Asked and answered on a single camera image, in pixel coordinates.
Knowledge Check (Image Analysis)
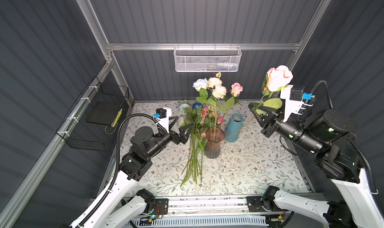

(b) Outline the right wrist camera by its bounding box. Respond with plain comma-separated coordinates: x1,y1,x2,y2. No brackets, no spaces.
280,85,315,122

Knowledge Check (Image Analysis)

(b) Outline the white green rose spray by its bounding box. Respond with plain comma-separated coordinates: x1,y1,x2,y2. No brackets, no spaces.
181,103,198,186

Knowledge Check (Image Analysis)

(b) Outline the small pink flower spray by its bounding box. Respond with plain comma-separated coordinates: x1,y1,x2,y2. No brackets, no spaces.
197,104,224,184

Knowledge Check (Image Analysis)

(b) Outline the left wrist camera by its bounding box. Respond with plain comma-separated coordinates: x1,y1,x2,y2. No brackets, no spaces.
154,108,172,133

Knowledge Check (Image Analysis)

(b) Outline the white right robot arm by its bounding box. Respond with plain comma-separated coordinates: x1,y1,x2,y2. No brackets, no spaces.
249,81,384,228

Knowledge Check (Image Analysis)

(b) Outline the teal ceramic vase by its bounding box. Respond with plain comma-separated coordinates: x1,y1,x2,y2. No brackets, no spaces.
225,114,244,143

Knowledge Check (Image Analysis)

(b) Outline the pink ribbed glass vase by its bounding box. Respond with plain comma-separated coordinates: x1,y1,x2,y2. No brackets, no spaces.
204,128,225,159

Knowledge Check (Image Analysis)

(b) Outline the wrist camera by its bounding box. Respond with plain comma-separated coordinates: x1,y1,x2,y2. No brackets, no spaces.
154,108,172,133
280,85,315,122

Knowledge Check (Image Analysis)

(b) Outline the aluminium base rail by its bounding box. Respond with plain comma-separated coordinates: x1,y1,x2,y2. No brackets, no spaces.
86,194,289,220

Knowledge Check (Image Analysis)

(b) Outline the black wire basket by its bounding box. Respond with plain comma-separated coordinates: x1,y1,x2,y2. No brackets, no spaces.
57,78,130,152

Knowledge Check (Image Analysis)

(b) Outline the white wire mesh basket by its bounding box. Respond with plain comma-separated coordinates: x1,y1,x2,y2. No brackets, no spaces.
173,45,242,73

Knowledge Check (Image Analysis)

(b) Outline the small pink rose stem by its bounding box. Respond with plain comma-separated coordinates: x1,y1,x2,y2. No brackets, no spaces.
212,83,244,128

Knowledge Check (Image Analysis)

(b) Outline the large pink rose stem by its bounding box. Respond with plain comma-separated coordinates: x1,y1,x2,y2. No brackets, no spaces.
223,65,294,140

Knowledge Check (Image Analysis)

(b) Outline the black book in basket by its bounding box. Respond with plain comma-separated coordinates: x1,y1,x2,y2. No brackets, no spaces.
86,102,122,126

